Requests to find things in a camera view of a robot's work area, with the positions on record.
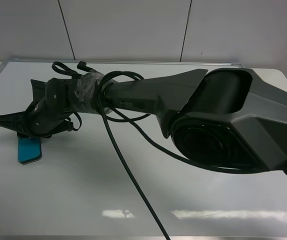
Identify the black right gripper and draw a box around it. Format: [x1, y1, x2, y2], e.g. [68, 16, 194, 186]
[0, 77, 75, 138]

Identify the blue whiteboard eraser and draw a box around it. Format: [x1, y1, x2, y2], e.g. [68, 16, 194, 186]
[17, 137, 42, 165]

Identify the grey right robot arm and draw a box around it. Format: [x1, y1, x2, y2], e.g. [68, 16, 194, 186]
[0, 67, 287, 174]

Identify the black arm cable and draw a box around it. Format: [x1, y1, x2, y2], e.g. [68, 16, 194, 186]
[51, 60, 267, 240]

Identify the white whiteboard with aluminium frame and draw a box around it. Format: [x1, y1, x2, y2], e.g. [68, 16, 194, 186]
[0, 61, 287, 238]

